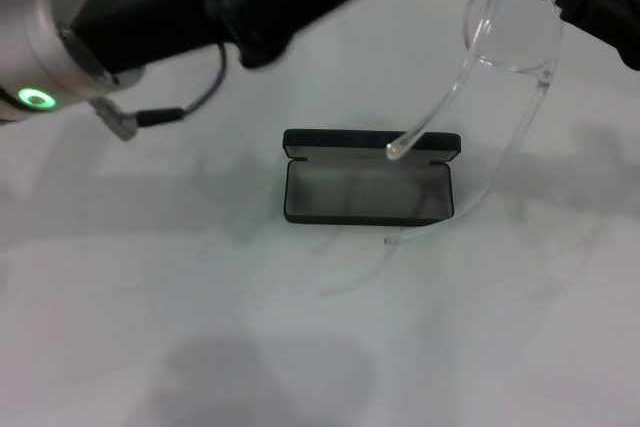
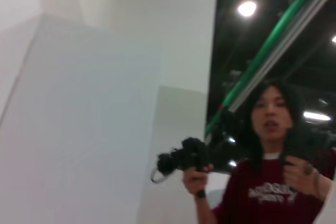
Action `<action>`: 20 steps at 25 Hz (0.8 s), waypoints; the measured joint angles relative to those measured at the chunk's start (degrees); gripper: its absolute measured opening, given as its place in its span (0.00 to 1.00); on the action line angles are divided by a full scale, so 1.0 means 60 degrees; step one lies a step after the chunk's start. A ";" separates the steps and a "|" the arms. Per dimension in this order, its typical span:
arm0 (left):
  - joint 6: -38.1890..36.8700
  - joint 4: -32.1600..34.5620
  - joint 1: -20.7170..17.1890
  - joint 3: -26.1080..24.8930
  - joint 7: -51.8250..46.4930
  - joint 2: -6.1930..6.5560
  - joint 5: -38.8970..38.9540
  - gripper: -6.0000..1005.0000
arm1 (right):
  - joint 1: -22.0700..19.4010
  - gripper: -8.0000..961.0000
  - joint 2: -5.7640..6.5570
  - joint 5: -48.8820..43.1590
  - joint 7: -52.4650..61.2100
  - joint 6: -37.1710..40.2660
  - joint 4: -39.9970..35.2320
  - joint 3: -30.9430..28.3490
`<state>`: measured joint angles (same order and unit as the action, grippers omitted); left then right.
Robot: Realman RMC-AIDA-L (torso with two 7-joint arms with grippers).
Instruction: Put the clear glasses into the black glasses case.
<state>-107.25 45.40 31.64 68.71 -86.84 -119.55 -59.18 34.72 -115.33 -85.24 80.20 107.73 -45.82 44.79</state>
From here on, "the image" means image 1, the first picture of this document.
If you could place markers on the black glasses case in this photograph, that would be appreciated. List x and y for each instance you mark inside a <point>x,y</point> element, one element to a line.
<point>350,219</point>

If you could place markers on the clear plastic glasses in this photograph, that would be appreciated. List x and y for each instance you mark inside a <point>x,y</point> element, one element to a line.
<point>492,7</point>

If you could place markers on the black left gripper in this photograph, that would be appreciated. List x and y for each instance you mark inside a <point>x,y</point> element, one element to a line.
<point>175,7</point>

